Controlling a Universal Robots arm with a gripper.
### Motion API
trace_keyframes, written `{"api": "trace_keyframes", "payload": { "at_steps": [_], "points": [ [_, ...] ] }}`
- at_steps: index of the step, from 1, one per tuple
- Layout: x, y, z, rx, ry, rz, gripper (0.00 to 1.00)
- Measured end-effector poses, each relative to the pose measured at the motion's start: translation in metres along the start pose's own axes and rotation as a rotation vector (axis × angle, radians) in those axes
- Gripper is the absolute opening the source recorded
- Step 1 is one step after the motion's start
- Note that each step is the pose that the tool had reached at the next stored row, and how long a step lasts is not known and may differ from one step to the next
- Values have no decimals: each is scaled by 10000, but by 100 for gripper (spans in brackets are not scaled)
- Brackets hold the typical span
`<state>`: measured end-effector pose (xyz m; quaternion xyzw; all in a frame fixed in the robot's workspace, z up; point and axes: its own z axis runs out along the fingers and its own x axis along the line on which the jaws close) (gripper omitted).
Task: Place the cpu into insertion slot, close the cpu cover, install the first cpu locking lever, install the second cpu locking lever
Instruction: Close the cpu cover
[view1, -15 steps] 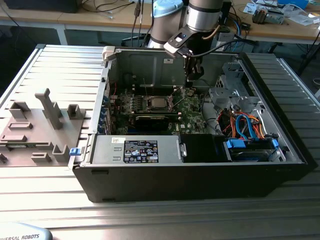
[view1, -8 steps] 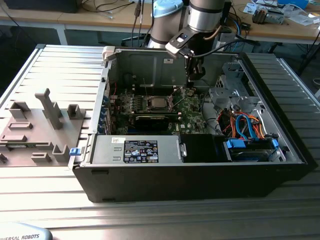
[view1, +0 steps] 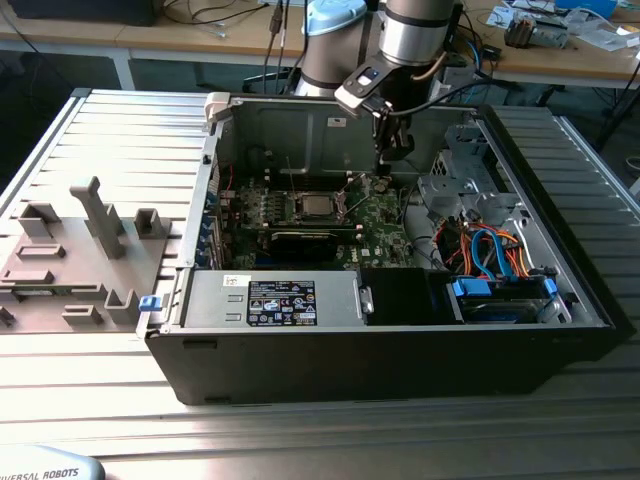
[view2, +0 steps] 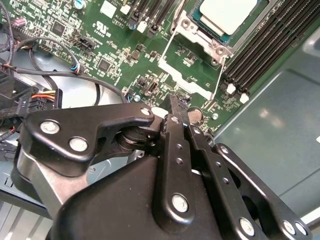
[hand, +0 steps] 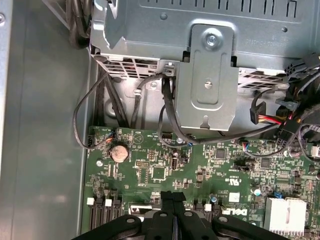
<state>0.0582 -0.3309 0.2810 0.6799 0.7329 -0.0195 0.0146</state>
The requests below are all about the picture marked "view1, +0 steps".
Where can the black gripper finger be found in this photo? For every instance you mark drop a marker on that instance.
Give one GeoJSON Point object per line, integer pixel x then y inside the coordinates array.
{"type": "Point", "coordinates": [380, 135]}
{"type": "Point", "coordinates": [404, 147]}

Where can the silver CPU green edge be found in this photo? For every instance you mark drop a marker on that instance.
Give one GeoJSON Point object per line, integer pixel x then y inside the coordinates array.
{"type": "Point", "coordinates": [316, 205]}

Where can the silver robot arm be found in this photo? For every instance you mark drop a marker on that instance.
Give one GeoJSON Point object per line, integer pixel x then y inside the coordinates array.
{"type": "Point", "coordinates": [412, 40]}

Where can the CPU socket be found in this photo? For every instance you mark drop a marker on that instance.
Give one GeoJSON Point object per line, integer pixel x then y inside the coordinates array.
{"type": "Point", "coordinates": [296, 206]}

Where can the CPU cooler heatsink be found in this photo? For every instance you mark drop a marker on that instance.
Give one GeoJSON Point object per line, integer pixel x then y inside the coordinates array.
{"type": "Point", "coordinates": [520, 32]}

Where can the small white device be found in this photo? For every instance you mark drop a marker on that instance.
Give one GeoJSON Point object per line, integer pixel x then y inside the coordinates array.
{"type": "Point", "coordinates": [441, 92]}

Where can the metal drive cage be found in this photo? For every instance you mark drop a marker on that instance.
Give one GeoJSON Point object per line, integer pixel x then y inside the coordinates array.
{"type": "Point", "coordinates": [440, 192]}

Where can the black rectangular device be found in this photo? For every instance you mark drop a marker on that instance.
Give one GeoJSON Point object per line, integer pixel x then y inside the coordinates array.
{"type": "Point", "coordinates": [456, 30]}

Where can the green motherboard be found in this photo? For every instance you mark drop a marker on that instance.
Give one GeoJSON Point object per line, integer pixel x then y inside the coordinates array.
{"type": "Point", "coordinates": [385, 235]}

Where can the printed paper sheet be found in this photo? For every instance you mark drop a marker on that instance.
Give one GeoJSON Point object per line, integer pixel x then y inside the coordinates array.
{"type": "Point", "coordinates": [500, 16]}

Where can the black graphics card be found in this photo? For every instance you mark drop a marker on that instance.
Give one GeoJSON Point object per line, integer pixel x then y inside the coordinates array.
{"type": "Point", "coordinates": [305, 247]}

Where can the wooden desk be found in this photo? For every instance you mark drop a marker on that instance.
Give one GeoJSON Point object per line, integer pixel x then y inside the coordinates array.
{"type": "Point", "coordinates": [150, 37]}
{"type": "Point", "coordinates": [550, 62]}

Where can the black plastic shroud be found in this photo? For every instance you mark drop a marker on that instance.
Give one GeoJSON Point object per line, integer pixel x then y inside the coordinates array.
{"type": "Point", "coordinates": [400, 297]}

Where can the hard disk in blue carrier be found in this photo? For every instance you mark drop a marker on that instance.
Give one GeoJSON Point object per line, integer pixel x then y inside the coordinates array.
{"type": "Point", "coordinates": [472, 290]}

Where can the beige case latch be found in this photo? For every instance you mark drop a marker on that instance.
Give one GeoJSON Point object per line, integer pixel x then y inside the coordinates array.
{"type": "Point", "coordinates": [217, 107]}

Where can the clear plastic bag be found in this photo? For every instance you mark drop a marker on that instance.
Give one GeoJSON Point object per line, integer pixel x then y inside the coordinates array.
{"type": "Point", "coordinates": [600, 37]}

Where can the blue box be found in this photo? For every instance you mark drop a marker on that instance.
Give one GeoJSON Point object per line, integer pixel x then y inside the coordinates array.
{"type": "Point", "coordinates": [590, 6]}

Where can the black PC case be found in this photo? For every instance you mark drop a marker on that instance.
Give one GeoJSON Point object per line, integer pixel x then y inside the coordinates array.
{"type": "Point", "coordinates": [350, 365]}

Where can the silver power supply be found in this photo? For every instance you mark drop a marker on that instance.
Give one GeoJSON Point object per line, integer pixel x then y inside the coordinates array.
{"type": "Point", "coordinates": [210, 300]}

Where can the blue case latch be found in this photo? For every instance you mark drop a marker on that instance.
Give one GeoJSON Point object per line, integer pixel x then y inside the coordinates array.
{"type": "Point", "coordinates": [150, 303]}

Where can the black equipment box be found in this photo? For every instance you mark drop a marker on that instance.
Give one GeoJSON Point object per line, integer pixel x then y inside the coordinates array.
{"type": "Point", "coordinates": [80, 11]}

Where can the grey parts rack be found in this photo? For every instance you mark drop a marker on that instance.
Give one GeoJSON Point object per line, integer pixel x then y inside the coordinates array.
{"type": "Point", "coordinates": [75, 260]}

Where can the grey teach pendant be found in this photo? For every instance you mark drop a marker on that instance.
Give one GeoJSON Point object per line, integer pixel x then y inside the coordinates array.
{"type": "Point", "coordinates": [50, 465]}

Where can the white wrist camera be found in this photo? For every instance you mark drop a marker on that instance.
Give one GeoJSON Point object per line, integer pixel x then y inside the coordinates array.
{"type": "Point", "coordinates": [357, 90]}

